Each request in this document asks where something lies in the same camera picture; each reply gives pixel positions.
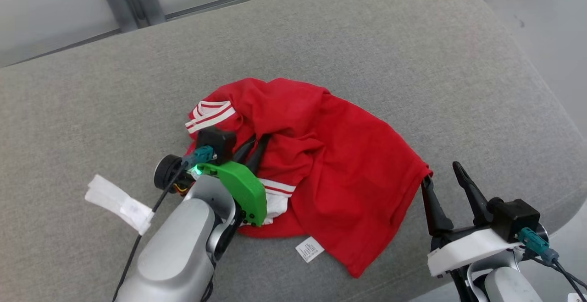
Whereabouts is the thin black cable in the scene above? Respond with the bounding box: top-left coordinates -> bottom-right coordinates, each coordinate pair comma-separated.
112,162 -> 189,302
522,247 -> 587,302

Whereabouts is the thin black left cable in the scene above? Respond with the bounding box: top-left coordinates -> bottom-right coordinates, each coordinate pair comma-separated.
112,162 -> 189,302

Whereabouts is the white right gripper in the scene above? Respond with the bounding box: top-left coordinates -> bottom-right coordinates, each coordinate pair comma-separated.
421,161 -> 523,277

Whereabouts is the teal cable connector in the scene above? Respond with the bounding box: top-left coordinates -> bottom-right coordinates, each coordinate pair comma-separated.
517,228 -> 560,264
183,145 -> 217,169

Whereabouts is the thin black right cable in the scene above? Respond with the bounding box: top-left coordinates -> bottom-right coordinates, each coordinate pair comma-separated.
522,247 -> 587,302

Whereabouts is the red basketball jersey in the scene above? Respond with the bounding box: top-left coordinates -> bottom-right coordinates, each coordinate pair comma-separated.
185,77 -> 433,279

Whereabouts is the teal right cable connector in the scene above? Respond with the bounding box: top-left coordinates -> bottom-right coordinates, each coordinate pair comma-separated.
517,228 -> 560,264

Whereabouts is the teal left cable connector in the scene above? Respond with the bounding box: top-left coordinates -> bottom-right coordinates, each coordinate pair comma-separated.
183,145 -> 217,169

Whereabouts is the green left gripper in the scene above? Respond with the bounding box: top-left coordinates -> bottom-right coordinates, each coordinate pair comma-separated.
195,133 -> 272,227

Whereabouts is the white tape cable label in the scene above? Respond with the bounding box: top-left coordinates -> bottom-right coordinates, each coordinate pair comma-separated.
85,175 -> 154,235

